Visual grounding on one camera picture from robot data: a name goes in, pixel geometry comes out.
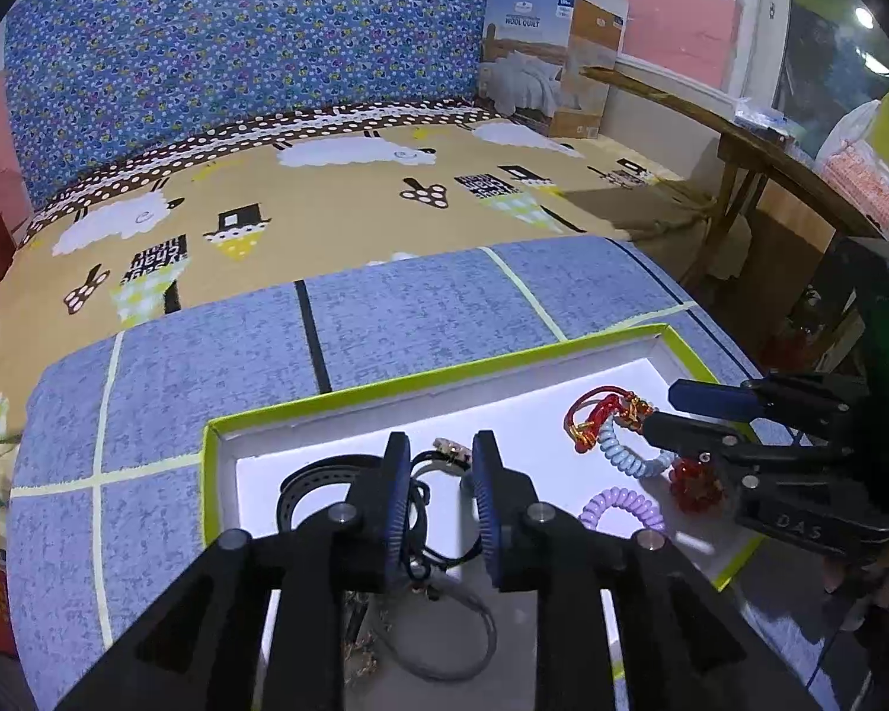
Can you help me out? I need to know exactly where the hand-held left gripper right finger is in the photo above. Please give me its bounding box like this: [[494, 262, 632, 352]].
[[472, 430, 823, 711]]

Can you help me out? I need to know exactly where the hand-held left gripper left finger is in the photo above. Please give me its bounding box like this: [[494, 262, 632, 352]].
[[55, 431, 414, 711]]

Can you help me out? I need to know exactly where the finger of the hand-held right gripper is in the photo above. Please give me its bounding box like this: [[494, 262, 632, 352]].
[[668, 376, 868, 427], [641, 411, 846, 486]]

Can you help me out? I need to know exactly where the red bead cluster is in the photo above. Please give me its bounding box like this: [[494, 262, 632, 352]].
[[667, 457, 727, 514]]

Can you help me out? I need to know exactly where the light blue spiral hair tie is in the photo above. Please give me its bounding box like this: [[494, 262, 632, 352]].
[[599, 415, 675, 476]]

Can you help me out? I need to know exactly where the black cord bracelet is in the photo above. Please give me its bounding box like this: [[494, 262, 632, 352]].
[[407, 438, 486, 594]]

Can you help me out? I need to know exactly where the red knotted cord bracelet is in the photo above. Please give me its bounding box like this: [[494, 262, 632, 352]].
[[563, 385, 657, 453]]

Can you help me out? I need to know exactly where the purple spiral hair tie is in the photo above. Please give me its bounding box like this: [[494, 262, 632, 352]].
[[579, 486, 668, 534]]

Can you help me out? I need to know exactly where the black perforated strap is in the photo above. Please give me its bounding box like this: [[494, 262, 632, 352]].
[[277, 451, 416, 534]]

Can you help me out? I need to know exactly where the gold chain jewelry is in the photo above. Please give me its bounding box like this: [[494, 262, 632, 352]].
[[341, 592, 386, 683]]

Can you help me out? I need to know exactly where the green cardboard box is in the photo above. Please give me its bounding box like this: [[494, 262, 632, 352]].
[[202, 324, 768, 711]]

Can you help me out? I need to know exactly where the grey cord necklace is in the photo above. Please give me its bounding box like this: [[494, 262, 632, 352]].
[[370, 578, 499, 683]]

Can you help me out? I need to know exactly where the person's right hand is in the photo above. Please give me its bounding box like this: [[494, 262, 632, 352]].
[[821, 540, 889, 632]]

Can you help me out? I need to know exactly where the wooden bench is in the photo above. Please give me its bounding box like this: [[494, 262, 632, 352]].
[[581, 66, 889, 357]]

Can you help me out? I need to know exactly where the white plastic bag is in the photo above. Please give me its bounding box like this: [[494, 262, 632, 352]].
[[815, 100, 889, 247]]

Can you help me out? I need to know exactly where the clear plastic packet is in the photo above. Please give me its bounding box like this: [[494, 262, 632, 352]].
[[733, 96, 794, 140]]

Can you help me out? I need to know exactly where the yellow sheep print bedsheet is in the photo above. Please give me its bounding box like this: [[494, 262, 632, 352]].
[[0, 104, 712, 527]]

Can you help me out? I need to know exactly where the cardboard quilt box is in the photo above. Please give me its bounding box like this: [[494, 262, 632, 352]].
[[476, 0, 629, 140]]

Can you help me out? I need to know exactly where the blue floral headboard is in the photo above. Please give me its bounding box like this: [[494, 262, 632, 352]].
[[4, 0, 549, 212]]

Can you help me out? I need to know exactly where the white window frame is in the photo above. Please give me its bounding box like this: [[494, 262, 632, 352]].
[[733, 0, 812, 101]]

